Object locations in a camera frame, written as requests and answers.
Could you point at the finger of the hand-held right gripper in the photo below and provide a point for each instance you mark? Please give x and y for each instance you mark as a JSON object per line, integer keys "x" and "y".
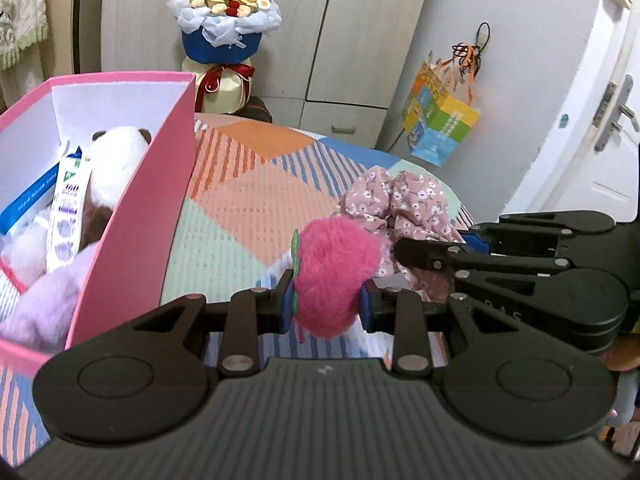
{"x": 425, "y": 257}
{"x": 475, "y": 240}

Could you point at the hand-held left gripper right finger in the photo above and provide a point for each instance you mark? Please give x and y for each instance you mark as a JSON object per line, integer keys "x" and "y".
{"x": 365, "y": 302}

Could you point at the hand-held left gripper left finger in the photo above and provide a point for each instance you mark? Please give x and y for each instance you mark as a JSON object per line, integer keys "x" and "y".
{"x": 286, "y": 300}

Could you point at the pink strawberry plush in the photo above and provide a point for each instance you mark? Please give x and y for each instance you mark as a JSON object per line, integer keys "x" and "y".
{"x": 335, "y": 275}

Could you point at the pink floral scrunchie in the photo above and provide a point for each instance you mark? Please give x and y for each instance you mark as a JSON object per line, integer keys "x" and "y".
{"x": 395, "y": 200}

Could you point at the pink cardboard box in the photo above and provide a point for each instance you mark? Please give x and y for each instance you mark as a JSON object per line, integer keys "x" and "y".
{"x": 140, "y": 240}

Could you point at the panda plush toy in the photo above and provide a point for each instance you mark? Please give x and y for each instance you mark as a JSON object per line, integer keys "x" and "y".
{"x": 115, "y": 160}

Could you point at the purple plush toy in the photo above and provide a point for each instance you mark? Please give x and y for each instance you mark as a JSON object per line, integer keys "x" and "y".
{"x": 45, "y": 305}

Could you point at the white fluffy pouch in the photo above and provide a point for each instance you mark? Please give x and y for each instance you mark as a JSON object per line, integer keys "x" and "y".
{"x": 25, "y": 255}

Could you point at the blue tissue packet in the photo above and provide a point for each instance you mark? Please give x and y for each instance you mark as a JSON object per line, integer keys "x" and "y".
{"x": 25, "y": 201}

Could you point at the white door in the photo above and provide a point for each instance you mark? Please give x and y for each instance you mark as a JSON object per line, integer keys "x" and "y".
{"x": 615, "y": 180}

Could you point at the patchwork tablecloth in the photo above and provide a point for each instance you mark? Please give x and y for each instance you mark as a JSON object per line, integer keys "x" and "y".
{"x": 240, "y": 200}

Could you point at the colourful paper gift bag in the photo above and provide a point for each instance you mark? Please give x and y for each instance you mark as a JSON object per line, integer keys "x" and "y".
{"x": 440, "y": 125}

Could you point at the beige wardrobe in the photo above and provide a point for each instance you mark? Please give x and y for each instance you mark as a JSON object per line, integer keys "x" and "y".
{"x": 350, "y": 35}

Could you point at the yellow flower bouquet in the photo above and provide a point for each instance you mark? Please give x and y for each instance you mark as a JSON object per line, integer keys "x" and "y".
{"x": 225, "y": 25}

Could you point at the cream fluffy pajama jacket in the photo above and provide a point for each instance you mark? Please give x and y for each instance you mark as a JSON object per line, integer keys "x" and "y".
{"x": 20, "y": 10}

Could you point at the small blue wall sticker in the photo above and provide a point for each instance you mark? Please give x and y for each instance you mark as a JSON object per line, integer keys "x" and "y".
{"x": 564, "y": 120}

